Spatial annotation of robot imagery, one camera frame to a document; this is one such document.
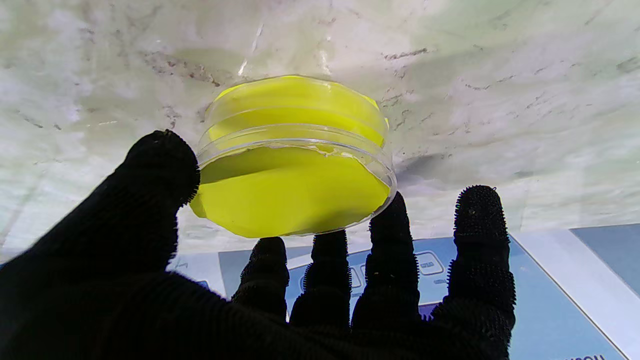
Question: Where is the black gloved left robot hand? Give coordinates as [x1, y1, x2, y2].
[0, 130, 517, 360]

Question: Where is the clear culture dish yellow lid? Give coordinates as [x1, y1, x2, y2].
[189, 124, 399, 239]

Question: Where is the printed laboratory backdrop poster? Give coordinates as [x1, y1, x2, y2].
[170, 222, 640, 360]

